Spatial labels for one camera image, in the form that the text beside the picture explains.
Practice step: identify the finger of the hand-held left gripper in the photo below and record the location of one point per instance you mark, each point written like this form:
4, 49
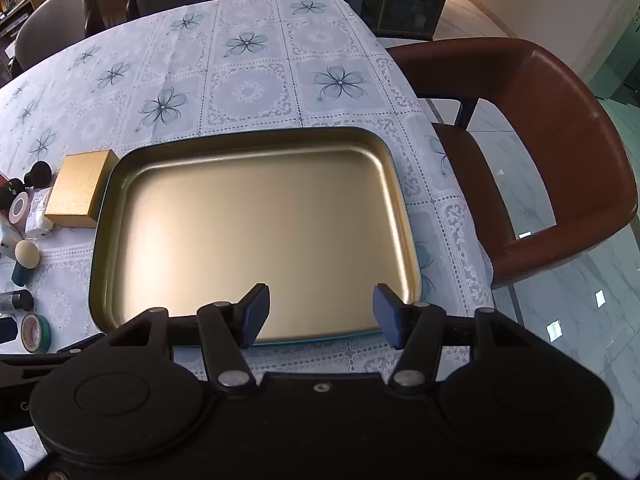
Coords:
7, 329
45, 357

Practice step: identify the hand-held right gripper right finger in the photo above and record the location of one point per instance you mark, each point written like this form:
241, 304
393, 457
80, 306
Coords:
386, 315

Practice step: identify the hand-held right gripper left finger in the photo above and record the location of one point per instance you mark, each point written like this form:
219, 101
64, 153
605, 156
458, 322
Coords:
256, 315

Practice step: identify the green tape roll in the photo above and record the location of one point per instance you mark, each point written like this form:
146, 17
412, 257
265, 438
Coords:
36, 334

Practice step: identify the grey spray can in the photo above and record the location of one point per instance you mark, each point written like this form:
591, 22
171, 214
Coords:
16, 301

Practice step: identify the beige makeup sponge teal base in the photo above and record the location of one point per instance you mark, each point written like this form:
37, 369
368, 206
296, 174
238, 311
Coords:
26, 255

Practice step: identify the gold metal tray teal rim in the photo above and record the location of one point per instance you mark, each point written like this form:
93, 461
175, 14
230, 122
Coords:
250, 230

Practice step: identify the pink tape roll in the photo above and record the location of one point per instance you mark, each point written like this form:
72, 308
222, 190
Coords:
21, 209

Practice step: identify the white cotton pad packet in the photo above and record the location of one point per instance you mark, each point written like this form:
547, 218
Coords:
41, 212

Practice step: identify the blue denim clothing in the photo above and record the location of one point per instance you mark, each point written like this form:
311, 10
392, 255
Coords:
9, 455

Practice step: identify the gold cardboard box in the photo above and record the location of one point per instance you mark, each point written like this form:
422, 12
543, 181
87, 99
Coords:
80, 185

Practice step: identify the floral lace-print tablecloth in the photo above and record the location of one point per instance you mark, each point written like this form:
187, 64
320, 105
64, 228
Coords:
240, 75

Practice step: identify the brown leather chair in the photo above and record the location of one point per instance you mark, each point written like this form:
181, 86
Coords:
560, 125

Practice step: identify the wooden bookshelf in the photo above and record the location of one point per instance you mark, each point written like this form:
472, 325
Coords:
11, 5

